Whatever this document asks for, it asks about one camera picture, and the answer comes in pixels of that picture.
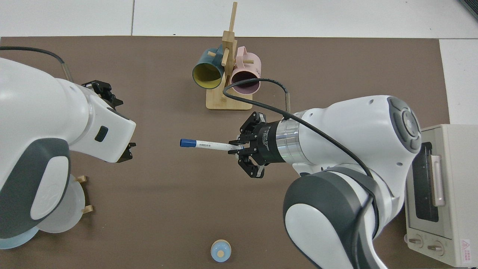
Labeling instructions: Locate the white marker with blue cap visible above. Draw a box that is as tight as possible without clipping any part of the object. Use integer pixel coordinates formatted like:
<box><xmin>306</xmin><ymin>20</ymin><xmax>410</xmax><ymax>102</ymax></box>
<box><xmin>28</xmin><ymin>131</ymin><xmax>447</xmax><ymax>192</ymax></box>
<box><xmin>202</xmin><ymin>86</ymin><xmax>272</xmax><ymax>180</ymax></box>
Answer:
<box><xmin>180</xmin><ymin>139</ymin><xmax>243</xmax><ymax>151</ymax></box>

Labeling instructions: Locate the teal cup with yellow inside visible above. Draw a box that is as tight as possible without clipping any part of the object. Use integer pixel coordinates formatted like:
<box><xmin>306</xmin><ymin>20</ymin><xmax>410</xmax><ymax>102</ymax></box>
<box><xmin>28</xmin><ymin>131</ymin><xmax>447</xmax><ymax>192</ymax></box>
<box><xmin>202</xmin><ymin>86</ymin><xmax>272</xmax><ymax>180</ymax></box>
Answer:
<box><xmin>192</xmin><ymin>44</ymin><xmax>226</xmax><ymax>90</ymax></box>

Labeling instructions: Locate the pink cup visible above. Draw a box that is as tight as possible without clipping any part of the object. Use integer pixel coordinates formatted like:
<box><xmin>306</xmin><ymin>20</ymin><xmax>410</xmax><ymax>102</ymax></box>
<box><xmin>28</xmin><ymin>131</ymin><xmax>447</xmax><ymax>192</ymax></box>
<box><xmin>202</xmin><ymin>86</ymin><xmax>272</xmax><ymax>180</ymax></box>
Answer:
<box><xmin>230</xmin><ymin>46</ymin><xmax>261</xmax><ymax>95</ymax></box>

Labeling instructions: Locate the pale toaster oven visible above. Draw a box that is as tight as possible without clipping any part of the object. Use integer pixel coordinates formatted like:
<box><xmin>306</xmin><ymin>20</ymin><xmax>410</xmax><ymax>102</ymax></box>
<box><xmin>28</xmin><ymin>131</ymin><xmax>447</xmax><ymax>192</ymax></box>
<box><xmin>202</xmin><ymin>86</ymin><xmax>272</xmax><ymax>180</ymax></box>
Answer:
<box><xmin>404</xmin><ymin>124</ymin><xmax>478</xmax><ymax>268</ymax></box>

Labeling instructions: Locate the wooden cup stand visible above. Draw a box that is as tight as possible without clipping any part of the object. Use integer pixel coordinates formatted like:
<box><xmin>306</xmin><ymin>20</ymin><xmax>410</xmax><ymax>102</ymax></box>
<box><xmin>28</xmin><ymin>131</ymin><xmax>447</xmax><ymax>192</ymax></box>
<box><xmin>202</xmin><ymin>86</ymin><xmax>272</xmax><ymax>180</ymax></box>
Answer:
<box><xmin>206</xmin><ymin>2</ymin><xmax>253</xmax><ymax>111</ymax></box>

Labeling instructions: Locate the light blue plate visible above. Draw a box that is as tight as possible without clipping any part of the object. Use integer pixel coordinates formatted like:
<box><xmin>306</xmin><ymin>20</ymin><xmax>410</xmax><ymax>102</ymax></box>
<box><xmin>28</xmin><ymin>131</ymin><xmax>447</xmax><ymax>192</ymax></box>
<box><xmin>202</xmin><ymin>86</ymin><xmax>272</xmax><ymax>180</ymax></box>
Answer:
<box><xmin>0</xmin><ymin>226</ymin><xmax>40</xmax><ymax>250</ymax></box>

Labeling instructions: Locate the grey plate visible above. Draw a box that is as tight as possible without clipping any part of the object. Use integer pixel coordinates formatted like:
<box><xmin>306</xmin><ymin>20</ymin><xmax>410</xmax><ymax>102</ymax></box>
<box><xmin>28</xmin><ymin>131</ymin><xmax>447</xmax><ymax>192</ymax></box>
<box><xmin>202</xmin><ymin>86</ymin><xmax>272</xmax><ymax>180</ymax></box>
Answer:
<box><xmin>37</xmin><ymin>174</ymin><xmax>86</xmax><ymax>234</ymax></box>

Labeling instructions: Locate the brown table cloth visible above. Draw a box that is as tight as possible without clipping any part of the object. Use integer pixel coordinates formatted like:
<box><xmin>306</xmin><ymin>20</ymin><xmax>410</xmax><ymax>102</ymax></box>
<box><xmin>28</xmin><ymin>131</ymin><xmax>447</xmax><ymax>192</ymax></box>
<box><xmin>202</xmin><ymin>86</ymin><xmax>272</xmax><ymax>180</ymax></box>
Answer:
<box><xmin>0</xmin><ymin>36</ymin><xmax>450</xmax><ymax>269</ymax></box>

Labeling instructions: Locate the dark grey panel edge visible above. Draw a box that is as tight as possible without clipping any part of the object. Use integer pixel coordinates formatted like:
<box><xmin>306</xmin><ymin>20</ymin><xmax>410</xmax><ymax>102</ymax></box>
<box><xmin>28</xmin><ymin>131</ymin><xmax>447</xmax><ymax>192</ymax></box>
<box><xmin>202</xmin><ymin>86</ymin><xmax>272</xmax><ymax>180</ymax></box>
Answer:
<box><xmin>459</xmin><ymin>0</ymin><xmax>478</xmax><ymax>20</ymax></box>

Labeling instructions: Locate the wooden plate rack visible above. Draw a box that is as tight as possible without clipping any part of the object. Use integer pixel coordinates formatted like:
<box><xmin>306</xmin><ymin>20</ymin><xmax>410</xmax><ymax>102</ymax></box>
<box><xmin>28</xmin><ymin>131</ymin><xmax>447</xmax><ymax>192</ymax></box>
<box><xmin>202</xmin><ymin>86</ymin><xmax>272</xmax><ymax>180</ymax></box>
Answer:
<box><xmin>76</xmin><ymin>175</ymin><xmax>94</xmax><ymax>214</ymax></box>

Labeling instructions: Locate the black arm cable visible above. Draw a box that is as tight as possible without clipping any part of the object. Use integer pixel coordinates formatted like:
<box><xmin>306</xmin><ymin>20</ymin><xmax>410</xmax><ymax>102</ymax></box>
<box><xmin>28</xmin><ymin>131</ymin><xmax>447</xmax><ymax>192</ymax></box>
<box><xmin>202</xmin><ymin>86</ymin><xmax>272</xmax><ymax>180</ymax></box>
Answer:
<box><xmin>223</xmin><ymin>78</ymin><xmax>376</xmax><ymax>269</ymax></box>
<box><xmin>0</xmin><ymin>46</ymin><xmax>74</xmax><ymax>81</ymax></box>

